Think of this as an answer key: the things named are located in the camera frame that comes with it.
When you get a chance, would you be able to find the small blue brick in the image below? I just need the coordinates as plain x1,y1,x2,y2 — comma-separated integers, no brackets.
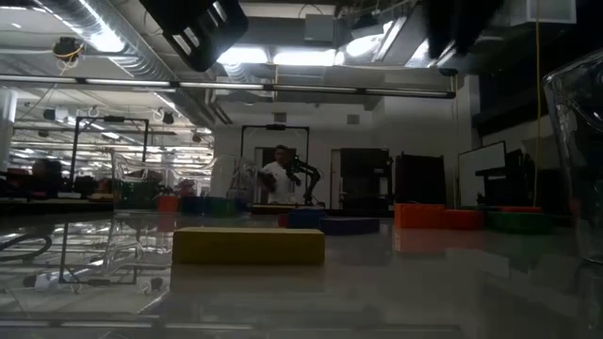
181,196,206,216

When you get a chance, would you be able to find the grey ceiling box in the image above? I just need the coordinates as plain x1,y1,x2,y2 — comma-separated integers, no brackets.
303,13,336,44

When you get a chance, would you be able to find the blue two-by-four brick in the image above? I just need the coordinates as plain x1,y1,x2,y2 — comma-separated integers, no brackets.
287,208,328,231

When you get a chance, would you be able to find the small green cube brick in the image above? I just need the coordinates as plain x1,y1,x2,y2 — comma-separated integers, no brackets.
204,196,236,218

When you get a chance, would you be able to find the dark red brick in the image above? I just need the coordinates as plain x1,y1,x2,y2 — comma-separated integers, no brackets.
442,208,486,232

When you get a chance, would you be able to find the person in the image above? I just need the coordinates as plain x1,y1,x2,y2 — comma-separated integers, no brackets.
257,144,302,205

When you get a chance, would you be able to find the silver ventilation duct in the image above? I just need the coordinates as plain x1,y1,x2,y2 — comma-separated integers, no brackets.
35,0,178,82

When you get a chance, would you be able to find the whiteboard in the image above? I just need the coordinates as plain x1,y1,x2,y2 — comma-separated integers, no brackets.
457,139,509,209

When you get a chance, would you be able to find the clear plastic bin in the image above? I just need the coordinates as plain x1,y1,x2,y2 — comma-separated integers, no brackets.
108,151,261,213
541,46,603,265

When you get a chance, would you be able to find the black cabinet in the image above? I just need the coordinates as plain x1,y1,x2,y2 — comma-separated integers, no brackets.
339,147,394,211
394,152,448,207

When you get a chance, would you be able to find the white ceiling unit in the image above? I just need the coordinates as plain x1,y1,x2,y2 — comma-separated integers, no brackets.
498,0,578,28

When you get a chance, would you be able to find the bright ceiling light panel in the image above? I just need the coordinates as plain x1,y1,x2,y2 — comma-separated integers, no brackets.
216,44,338,68

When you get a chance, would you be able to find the black rig frame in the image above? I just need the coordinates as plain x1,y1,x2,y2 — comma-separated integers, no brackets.
69,114,151,192
239,123,311,204

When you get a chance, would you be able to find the small orange cube brick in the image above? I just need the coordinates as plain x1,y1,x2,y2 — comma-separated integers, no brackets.
157,195,180,214

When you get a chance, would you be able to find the long yellow block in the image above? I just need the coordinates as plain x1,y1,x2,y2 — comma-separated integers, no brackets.
171,226,327,266

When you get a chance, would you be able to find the long purple block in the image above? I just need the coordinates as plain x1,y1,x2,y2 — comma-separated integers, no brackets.
318,217,381,236

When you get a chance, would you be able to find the black yellow cable reel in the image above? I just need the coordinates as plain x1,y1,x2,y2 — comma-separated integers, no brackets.
51,36,86,63

